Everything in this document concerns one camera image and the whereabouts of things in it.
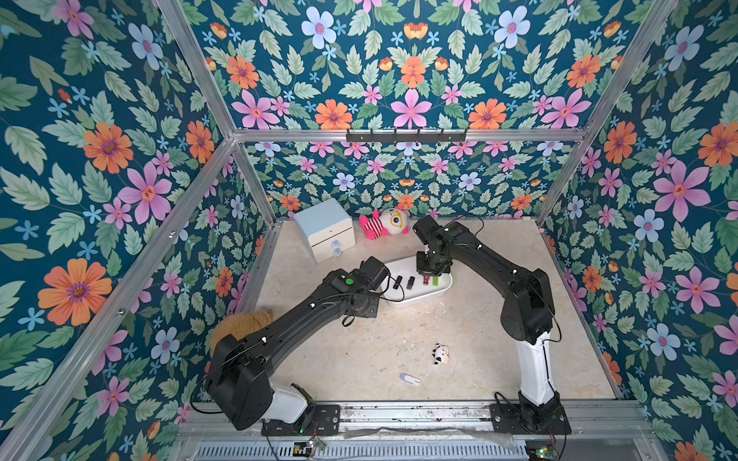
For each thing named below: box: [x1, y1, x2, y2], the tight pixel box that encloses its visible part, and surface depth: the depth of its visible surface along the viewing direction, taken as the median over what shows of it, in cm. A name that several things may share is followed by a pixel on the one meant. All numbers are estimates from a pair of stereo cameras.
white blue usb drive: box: [399, 372, 422, 386], surface depth 82 cm
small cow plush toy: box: [432, 342, 450, 366], surface depth 85 cm
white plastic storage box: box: [380, 254, 454, 308], surface depth 101 cm
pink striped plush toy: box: [358, 207, 411, 241], surface depth 113 cm
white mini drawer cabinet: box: [294, 197, 356, 265], surface depth 103 cm
